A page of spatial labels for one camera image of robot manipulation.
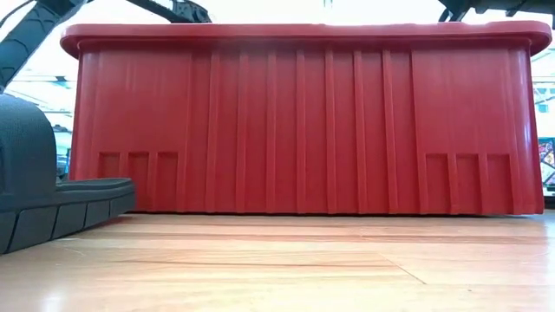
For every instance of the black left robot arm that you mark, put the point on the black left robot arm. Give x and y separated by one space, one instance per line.
30 34

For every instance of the red plastic bin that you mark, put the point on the red plastic bin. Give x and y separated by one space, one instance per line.
303 130

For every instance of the colourful poster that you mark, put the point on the colourful poster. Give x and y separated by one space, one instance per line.
547 162

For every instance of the black rubber slide sandal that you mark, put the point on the black rubber slide sandal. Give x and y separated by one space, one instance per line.
26 151

